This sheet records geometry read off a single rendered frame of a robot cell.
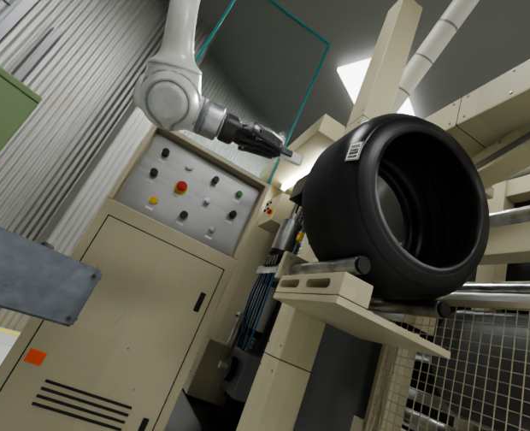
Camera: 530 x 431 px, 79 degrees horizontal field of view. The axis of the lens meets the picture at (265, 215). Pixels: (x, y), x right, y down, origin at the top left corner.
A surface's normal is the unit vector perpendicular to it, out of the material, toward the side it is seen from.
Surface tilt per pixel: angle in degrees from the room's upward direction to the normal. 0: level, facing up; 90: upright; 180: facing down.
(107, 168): 90
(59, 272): 90
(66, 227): 90
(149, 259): 90
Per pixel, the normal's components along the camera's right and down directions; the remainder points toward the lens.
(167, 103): 0.17, 0.44
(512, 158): -0.23, 0.76
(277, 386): 0.38, -0.20
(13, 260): 0.74, 0.05
